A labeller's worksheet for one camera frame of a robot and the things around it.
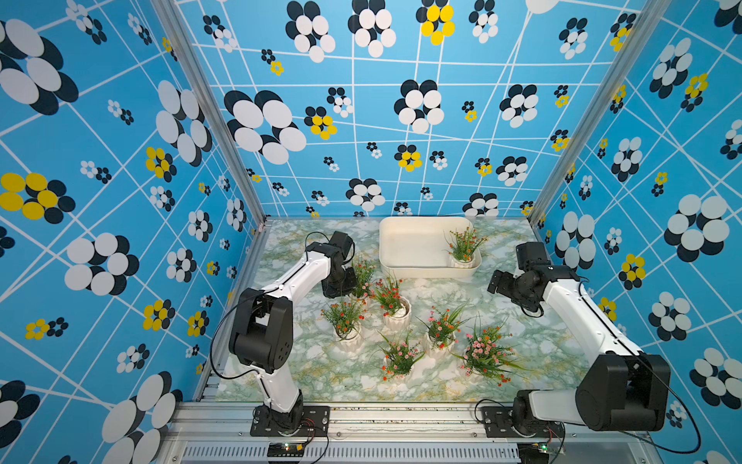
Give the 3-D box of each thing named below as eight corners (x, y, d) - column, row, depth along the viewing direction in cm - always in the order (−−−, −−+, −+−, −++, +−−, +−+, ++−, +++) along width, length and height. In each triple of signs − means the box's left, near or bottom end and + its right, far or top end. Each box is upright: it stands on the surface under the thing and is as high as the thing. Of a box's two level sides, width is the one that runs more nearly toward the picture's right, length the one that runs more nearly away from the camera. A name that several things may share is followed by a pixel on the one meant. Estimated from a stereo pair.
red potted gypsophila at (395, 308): (386, 337, 90) (386, 319, 80) (371, 304, 98) (370, 283, 87) (412, 326, 92) (416, 307, 82) (395, 294, 100) (397, 273, 89)
